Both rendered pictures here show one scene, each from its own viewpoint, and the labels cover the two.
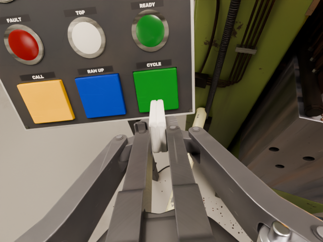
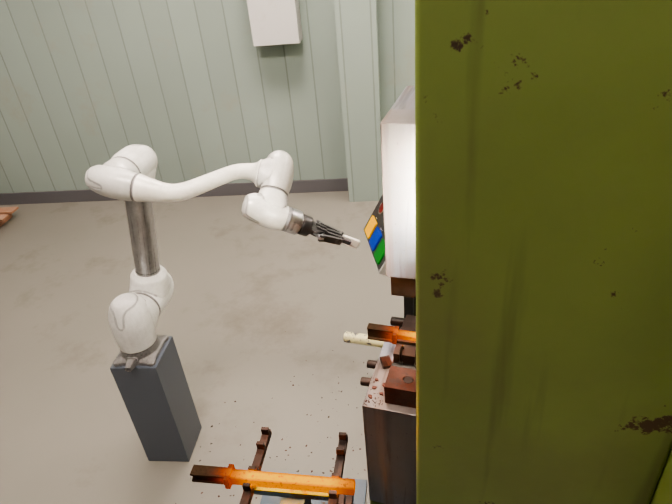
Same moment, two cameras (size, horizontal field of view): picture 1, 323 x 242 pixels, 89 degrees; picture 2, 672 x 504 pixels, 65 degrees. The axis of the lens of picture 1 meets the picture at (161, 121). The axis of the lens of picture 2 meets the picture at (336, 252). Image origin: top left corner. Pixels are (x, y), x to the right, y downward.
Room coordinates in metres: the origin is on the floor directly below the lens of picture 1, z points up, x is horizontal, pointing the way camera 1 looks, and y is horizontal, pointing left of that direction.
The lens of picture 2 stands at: (-0.13, -1.65, 2.06)
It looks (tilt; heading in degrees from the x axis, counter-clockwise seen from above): 32 degrees down; 84
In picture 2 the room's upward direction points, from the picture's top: 6 degrees counter-clockwise
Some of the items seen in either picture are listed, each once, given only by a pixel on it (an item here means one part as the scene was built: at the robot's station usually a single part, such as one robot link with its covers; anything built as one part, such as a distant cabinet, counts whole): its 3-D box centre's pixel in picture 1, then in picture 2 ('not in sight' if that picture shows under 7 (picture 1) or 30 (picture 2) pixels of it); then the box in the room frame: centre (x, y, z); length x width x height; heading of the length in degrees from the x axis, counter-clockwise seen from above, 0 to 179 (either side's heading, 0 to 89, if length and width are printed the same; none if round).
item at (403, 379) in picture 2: not in sight; (408, 387); (0.15, -0.63, 0.95); 0.12 x 0.09 x 0.07; 154
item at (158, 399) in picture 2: not in sight; (160, 400); (-0.81, 0.15, 0.30); 0.20 x 0.20 x 0.60; 77
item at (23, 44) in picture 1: (24, 45); not in sight; (0.27, 0.20, 1.09); 0.05 x 0.03 x 0.04; 64
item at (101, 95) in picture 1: (102, 96); (376, 239); (0.22, 0.10, 1.01); 0.07 x 0.05 x 0.07; 89
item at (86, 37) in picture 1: (87, 38); not in sight; (0.26, 0.10, 1.09); 0.05 x 0.03 x 0.04; 64
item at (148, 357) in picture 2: not in sight; (138, 349); (-0.81, 0.13, 0.63); 0.22 x 0.18 x 0.06; 77
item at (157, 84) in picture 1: (156, 90); (381, 252); (0.22, 0.00, 1.01); 0.07 x 0.05 x 0.07; 89
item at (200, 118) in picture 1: (189, 154); (397, 344); (0.24, -0.09, 0.62); 0.44 x 0.05 x 0.05; 154
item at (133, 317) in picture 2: not in sight; (131, 319); (-0.81, 0.16, 0.77); 0.18 x 0.16 x 0.22; 75
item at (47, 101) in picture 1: (48, 102); (371, 227); (0.22, 0.20, 1.01); 0.07 x 0.05 x 0.07; 89
